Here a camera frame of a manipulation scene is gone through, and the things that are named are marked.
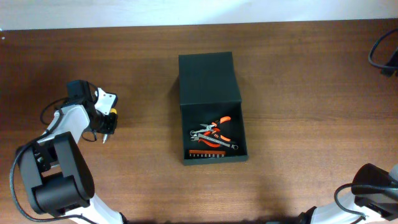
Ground yellow black screwdriver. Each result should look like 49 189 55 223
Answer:
101 108 118 144

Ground orange socket bit holder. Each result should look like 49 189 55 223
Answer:
188 150 226 158

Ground black open gift box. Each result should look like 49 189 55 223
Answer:
178 52 248 166

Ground orange handled needle nose pliers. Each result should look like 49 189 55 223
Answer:
193 116 231 133

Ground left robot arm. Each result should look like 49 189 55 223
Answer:
9 80 128 223

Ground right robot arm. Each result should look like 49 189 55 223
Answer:
296 163 397 224

